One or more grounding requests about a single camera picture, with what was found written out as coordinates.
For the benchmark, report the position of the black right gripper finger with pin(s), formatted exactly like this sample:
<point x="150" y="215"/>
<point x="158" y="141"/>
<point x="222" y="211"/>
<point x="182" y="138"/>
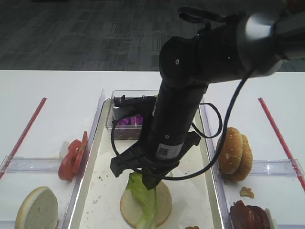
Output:
<point x="151" y="181"/>
<point x="129" y="159"/>

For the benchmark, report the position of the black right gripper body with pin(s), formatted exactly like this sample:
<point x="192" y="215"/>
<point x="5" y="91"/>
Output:
<point x="158" y="158"/>

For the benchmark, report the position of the green lettuce leaf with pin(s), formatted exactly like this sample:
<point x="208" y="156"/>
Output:
<point x="147" y="199"/>

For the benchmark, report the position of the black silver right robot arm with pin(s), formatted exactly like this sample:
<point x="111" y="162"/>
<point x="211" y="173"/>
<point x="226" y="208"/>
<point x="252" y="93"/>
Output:
<point x="242" y="47"/>

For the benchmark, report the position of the rear red tomato slice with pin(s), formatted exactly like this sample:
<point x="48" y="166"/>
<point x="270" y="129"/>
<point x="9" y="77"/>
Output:
<point x="80" y="152"/>

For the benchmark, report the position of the red tomato slice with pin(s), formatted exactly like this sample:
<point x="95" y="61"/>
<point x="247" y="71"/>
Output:
<point x="65" y="170"/>
<point x="80" y="152"/>

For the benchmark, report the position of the front red tomato slice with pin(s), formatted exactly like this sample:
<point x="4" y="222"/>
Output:
<point x="65" y="170"/>

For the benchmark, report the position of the white tomato pusher block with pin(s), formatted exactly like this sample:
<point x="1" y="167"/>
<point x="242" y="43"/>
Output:
<point x="62" y="152"/>

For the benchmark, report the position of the bread crumb chunk on table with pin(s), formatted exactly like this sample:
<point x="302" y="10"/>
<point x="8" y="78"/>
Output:
<point x="246" y="192"/>

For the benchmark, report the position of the front brown meat patty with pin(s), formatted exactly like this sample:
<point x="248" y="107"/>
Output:
<point x="244" y="217"/>

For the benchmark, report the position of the brown meat patty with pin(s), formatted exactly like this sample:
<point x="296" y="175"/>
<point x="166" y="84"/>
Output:
<point x="264" y="218"/>
<point x="244" y="217"/>

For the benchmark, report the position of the upright sliced bun half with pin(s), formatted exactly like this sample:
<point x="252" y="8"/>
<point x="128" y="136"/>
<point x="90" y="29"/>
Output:
<point x="39" y="210"/>

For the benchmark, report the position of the rear brown meat patty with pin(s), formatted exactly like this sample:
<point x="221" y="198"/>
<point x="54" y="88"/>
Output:
<point x="264" y="218"/>

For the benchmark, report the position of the clear plastic salad box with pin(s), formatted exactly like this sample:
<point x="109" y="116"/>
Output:
<point x="163" y="116"/>

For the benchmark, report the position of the purple cabbage pile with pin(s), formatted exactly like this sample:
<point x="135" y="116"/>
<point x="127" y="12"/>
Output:
<point x="133" y="121"/>

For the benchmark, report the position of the round bun base on tray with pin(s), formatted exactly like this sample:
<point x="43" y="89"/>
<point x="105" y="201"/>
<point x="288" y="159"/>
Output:
<point x="133" y="213"/>

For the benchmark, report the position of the cream rectangular serving tray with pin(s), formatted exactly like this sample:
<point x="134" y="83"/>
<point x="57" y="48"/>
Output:
<point x="98" y="204"/>

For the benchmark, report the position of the brown crumb on tray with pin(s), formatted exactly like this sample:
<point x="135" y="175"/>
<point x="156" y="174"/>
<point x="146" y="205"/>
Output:
<point x="192" y="227"/>

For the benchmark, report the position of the front sesame bun top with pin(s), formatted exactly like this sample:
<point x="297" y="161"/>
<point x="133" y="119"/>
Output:
<point x="231" y="152"/>

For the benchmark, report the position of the sesame bun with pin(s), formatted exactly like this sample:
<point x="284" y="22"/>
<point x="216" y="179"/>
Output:
<point x="246" y="162"/>
<point x="231" y="152"/>

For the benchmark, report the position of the rear sesame bun top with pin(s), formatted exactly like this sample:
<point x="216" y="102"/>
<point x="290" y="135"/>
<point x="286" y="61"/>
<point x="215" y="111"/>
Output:
<point x="246" y="162"/>

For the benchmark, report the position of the left clear long divider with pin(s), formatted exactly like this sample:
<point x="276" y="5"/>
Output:
<point x="70" y="218"/>

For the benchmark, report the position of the left upper clear track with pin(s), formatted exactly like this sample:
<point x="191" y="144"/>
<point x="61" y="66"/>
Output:
<point x="17" y="164"/>

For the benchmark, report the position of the clear track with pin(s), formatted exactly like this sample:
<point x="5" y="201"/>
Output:
<point x="17" y="164"/>
<point x="286" y="167"/>
<point x="285" y="226"/>

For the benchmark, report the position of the right upper clear track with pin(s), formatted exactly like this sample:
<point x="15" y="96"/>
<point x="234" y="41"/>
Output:
<point x="286" y="167"/>

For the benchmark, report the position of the right lower clear track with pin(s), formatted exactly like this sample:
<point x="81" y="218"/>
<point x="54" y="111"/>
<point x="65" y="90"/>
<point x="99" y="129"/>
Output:
<point x="285" y="226"/>

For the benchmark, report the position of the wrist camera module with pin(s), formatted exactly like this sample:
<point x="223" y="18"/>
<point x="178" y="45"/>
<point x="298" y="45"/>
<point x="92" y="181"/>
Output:
<point x="128" y="107"/>

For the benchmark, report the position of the left red strip rail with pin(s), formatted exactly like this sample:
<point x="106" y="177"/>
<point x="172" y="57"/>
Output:
<point x="22" y="137"/>

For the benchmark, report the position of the red strip rail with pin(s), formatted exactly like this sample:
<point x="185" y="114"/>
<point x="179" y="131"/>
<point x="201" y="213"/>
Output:
<point x="22" y="137"/>
<point x="282" y="142"/>

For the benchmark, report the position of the right red strip rail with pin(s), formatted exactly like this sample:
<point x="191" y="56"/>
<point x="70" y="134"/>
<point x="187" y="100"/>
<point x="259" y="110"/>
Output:
<point x="282" y="142"/>

